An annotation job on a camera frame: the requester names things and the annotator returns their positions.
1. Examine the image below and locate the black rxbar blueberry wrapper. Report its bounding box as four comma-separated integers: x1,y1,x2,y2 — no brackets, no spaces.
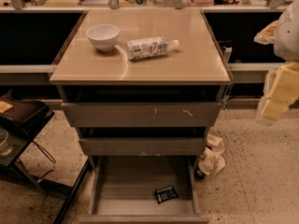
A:
155,186,178,204

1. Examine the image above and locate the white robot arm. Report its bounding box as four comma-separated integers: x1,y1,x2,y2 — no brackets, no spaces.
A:
254,0,299,126

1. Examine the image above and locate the grey top drawer front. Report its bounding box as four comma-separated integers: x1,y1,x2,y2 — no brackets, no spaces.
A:
62,102,221,128

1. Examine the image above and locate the grey drawer cabinet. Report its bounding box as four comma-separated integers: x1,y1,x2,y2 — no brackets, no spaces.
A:
49,8,234,224

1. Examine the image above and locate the open grey bottom drawer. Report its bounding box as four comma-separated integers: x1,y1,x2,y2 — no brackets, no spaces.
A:
78,155,210,224

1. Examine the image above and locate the grey middle drawer front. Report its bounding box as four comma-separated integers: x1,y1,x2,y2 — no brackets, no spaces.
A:
79,138,206,156

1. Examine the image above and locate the small white spray bottle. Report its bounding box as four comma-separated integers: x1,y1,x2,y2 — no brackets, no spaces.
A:
221,40,233,63

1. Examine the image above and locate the clear plastic water bottle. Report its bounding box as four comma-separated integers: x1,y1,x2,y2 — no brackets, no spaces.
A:
126,36,179,60

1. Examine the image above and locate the white ceramic bowl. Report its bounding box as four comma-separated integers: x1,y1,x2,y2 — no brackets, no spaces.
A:
86,24,120,51

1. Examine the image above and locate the black tray on cart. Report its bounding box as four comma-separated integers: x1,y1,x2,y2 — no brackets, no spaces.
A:
0,91,50,132

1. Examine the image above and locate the black side cart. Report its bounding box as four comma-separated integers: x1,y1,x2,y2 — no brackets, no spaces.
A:
0,90,93,224

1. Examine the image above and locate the clear glass jar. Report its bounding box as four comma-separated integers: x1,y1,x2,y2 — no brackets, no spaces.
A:
0,129,13,156

